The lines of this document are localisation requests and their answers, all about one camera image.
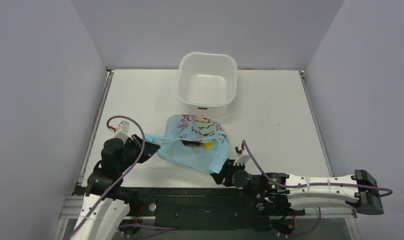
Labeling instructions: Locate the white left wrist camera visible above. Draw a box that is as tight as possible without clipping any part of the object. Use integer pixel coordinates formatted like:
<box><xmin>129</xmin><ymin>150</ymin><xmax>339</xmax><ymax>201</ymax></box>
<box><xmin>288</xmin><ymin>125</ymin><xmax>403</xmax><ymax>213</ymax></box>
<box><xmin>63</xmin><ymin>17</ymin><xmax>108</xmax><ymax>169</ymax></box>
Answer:
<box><xmin>114</xmin><ymin>120</ymin><xmax>130</xmax><ymax>143</ymax></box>

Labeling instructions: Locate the dark red fake fruit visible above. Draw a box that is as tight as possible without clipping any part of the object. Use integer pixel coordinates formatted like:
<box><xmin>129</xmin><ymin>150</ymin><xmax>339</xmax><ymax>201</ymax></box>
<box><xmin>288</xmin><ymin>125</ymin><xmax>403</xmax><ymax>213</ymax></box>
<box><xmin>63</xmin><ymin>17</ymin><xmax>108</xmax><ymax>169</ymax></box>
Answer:
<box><xmin>181</xmin><ymin>140</ymin><xmax>203</xmax><ymax>147</ymax></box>

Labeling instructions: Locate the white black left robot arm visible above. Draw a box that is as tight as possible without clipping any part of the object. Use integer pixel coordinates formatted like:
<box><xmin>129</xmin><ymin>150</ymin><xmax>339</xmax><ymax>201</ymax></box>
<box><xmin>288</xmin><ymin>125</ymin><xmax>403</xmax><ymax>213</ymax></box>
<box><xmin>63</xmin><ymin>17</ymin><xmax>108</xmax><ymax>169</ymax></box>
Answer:
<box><xmin>66</xmin><ymin>134</ymin><xmax>160</xmax><ymax>240</ymax></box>

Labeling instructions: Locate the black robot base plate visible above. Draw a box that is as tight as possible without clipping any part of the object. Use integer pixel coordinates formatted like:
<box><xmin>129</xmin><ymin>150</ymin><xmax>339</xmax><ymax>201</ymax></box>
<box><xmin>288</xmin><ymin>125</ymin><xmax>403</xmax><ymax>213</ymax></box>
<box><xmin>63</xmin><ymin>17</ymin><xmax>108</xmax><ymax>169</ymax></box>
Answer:
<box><xmin>118</xmin><ymin>183</ymin><xmax>306</xmax><ymax>231</ymax></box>

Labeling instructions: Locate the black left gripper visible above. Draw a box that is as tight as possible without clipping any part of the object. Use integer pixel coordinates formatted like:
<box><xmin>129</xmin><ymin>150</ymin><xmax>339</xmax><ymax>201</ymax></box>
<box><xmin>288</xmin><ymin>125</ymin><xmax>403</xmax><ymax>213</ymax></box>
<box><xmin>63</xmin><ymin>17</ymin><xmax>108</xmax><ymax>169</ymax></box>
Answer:
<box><xmin>117</xmin><ymin>133</ymin><xmax>160</xmax><ymax>172</ymax></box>

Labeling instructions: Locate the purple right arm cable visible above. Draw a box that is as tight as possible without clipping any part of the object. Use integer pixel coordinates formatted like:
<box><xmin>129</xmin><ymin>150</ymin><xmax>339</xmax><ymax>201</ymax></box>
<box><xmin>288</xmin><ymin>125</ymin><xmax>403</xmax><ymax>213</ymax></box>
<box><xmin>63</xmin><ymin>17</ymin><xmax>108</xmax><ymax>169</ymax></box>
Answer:
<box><xmin>241</xmin><ymin>139</ymin><xmax>394</xmax><ymax>198</ymax></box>

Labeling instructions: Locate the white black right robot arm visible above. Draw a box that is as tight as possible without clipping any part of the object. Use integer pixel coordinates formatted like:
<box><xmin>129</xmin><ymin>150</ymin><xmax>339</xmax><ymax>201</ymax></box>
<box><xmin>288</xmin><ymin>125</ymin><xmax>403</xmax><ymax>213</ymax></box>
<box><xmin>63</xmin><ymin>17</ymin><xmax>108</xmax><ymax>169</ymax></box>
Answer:
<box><xmin>211</xmin><ymin>159</ymin><xmax>384</xmax><ymax>215</ymax></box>

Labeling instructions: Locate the white plastic basket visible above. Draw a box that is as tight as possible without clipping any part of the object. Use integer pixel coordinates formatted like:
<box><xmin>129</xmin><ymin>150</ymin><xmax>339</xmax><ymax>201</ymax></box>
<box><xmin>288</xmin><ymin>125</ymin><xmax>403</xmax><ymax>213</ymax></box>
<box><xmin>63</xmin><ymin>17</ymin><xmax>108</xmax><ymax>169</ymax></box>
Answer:
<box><xmin>175</xmin><ymin>52</ymin><xmax>238</xmax><ymax>119</ymax></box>

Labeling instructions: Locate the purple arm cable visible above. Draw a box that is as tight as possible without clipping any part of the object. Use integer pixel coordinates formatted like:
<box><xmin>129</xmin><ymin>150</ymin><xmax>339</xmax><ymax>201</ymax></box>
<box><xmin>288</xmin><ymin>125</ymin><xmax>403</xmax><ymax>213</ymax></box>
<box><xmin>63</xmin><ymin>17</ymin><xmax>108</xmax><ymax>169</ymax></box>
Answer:
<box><xmin>241</xmin><ymin>139</ymin><xmax>394</xmax><ymax>198</ymax></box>
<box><xmin>64</xmin><ymin>115</ymin><xmax>147</xmax><ymax>240</ymax></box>

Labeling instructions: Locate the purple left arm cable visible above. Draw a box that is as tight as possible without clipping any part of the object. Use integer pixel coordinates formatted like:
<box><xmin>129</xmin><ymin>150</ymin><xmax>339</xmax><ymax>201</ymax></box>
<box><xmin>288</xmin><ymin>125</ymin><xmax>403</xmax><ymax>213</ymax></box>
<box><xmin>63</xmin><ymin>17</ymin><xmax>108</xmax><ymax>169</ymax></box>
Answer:
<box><xmin>64</xmin><ymin>115</ymin><xmax>147</xmax><ymax>240</ymax></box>

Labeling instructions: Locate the light blue plastic bag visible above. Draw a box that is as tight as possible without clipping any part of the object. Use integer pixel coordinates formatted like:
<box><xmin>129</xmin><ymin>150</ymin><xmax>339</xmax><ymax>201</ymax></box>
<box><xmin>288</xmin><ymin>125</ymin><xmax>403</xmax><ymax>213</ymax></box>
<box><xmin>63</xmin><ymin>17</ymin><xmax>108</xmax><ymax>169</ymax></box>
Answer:
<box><xmin>145</xmin><ymin>114</ymin><xmax>230</xmax><ymax>175</ymax></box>

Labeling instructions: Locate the yellow fake fruit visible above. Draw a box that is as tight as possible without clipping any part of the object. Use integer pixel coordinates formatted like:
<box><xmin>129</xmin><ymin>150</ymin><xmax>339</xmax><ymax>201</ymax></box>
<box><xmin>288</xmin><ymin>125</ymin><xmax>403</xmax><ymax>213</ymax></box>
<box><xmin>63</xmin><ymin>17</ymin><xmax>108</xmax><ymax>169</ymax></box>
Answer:
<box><xmin>203</xmin><ymin>142</ymin><xmax>213</xmax><ymax>150</ymax></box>

